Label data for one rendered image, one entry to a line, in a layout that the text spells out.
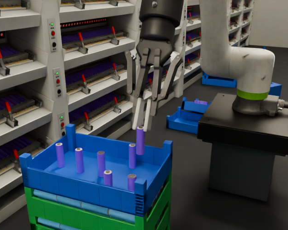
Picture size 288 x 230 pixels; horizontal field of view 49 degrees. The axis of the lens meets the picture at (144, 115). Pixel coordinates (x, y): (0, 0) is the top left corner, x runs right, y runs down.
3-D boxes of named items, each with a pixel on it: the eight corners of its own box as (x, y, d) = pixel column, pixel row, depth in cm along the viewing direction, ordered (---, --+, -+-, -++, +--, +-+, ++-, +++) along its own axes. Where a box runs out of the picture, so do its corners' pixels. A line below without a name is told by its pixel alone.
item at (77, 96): (134, 80, 190) (140, 59, 183) (66, 113, 140) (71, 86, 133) (106, 66, 196) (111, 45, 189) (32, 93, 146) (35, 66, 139)
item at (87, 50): (133, 48, 182) (140, 24, 176) (61, 71, 133) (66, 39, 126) (105, 34, 188) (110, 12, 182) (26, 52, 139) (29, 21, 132)
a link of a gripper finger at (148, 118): (151, 100, 71) (154, 101, 71) (147, 131, 71) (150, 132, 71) (147, 98, 68) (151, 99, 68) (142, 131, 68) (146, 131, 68)
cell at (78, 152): (85, 170, 80) (83, 147, 78) (81, 174, 78) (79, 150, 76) (79, 169, 81) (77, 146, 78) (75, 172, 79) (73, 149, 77)
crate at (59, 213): (171, 194, 85) (172, 168, 82) (143, 248, 67) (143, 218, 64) (73, 172, 95) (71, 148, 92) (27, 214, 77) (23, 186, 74)
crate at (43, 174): (172, 168, 82) (173, 140, 79) (143, 218, 64) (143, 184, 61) (71, 148, 92) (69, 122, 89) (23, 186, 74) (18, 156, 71)
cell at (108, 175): (114, 195, 70) (113, 169, 68) (110, 200, 69) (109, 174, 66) (107, 193, 71) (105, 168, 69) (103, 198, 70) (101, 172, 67)
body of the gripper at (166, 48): (181, 30, 73) (174, 70, 72) (146, 28, 75) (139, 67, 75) (173, 18, 65) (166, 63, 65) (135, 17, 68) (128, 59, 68)
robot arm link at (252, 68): (233, 87, 141) (238, 44, 134) (270, 92, 135) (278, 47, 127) (226, 96, 131) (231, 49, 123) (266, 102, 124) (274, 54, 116)
